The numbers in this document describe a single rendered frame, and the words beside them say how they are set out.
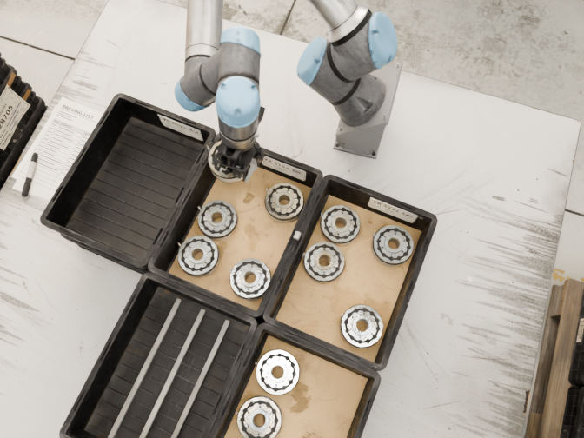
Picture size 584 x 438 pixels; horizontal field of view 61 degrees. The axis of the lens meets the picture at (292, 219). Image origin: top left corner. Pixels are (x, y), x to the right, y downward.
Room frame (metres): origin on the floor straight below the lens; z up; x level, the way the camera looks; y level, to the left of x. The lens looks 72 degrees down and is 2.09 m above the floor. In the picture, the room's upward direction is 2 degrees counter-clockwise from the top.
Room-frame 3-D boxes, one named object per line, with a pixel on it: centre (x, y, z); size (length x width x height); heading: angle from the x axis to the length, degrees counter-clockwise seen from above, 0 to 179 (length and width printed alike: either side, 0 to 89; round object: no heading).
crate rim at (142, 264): (0.51, 0.40, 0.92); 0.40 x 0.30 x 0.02; 155
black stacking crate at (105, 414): (0.02, 0.30, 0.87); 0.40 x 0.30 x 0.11; 155
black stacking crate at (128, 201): (0.51, 0.40, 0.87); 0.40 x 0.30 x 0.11; 155
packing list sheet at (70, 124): (0.70, 0.69, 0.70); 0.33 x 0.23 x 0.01; 159
